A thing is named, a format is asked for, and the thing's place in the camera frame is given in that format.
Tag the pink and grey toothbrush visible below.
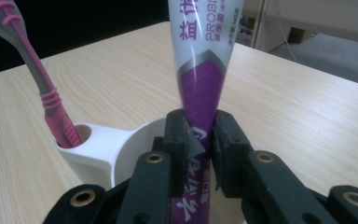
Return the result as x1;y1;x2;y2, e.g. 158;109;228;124
0;0;83;149

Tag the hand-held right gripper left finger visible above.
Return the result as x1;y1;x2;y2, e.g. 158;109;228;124
115;108;207;224

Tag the white cup with handle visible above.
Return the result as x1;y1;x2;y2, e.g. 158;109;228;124
55;116;247;224

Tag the small cardboard box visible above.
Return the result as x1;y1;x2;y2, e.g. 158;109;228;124
288;26;314;45

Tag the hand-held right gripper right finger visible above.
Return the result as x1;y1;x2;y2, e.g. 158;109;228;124
210;109;339;224

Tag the thin white cable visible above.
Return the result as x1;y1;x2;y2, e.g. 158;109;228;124
274;0;296;61

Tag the white and purple toothpaste tube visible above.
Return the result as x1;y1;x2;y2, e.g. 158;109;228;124
167;0;246;224

